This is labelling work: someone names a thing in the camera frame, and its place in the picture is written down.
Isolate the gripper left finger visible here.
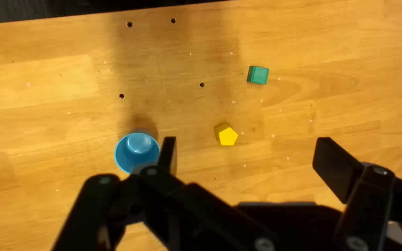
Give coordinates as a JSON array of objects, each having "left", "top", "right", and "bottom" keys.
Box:
[{"left": 52, "top": 136, "right": 275, "bottom": 251}]

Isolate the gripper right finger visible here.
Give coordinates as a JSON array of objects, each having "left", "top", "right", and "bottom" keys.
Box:
[{"left": 312, "top": 137, "right": 402, "bottom": 251}]

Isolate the blue cup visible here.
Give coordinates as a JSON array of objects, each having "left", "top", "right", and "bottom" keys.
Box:
[{"left": 114, "top": 132, "right": 161, "bottom": 174}]

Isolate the yellow pentagon block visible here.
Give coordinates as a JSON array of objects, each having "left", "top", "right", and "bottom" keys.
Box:
[{"left": 214, "top": 123, "right": 239, "bottom": 146}]

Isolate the green cube block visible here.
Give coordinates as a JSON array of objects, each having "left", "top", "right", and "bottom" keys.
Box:
[{"left": 247, "top": 66, "right": 269, "bottom": 85}]

